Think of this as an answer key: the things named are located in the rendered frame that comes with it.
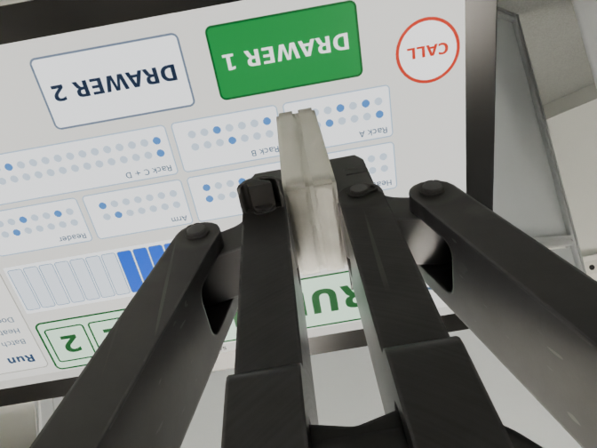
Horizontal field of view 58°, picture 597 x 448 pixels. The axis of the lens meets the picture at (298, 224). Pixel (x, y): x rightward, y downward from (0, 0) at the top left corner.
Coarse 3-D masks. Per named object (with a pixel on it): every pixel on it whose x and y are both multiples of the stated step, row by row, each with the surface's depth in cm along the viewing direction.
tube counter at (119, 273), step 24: (168, 240) 40; (48, 264) 40; (72, 264) 40; (96, 264) 40; (120, 264) 41; (144, 264) 41; (24, 288) 41; (48, 288) 41; (72, 288) 41; (96, 288) 42; (120, 288) 42
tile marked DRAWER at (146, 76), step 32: (32, 64) 33; (64, 64) 33; (96, 64) 33; (128, 64) 34; (160, 64) 34; (64, 96) 34; (96, 96) 34; (128, 96) 34; (160, 96) 35; (192, 96) 35; (64, 128) 35
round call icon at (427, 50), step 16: (432, 16) 33; (448, 16) 33; (400, 32) 34; (416, 32) 34; (432, 32) 34; (448, 32) 34; (400, 48) 34; (416, 48) 34; (432, 48) 34; (448, 48) 34; (400, 64) 35; (416, 64) 35; (432, 64) 35; (448, 64) 35; (400, 80) 35; (416, 80) 35; (432, 80) 35; (448, 80) 35
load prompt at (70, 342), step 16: (336, 272) 42; (304, 288) 43; (320, 288) 43; (336, 288) 43; (304, 304) 44; (320, 304) 44; (336, 304) 44; (352, 304) 44; (64, 320) 43; (80, 320) 43; (96, 320) 43; (112, 320) 43; (320, 320) 44; (336, 320) 45; (352, 320) 45; (48, 336) 44; (64, 336) 44; (80, 336) 44; (96, 336) 44; (48, 352) 44; (64, 352) 44; (80, 352) 45; (64, 368) 45
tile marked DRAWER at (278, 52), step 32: (352, 0) 32; (224, 32) 33; (256, 32) 33; (288, 32) 33; (320, 32) 33; (352, 32) 33; (224, 64) 34; (256, 64) 34; (288, 64) 34; (320, 64) 34; (352, 64) 34; (224, 96) 35
